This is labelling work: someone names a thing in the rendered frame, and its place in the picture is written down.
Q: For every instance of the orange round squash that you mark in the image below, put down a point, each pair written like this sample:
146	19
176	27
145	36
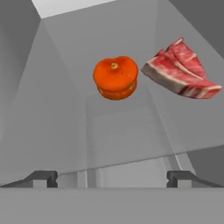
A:
115	77

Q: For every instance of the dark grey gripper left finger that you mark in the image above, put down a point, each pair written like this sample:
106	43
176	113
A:
43	177

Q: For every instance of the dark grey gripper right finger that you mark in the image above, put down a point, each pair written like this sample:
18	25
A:
178	176

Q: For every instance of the red raw steak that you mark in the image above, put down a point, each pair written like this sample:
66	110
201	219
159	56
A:
182	73

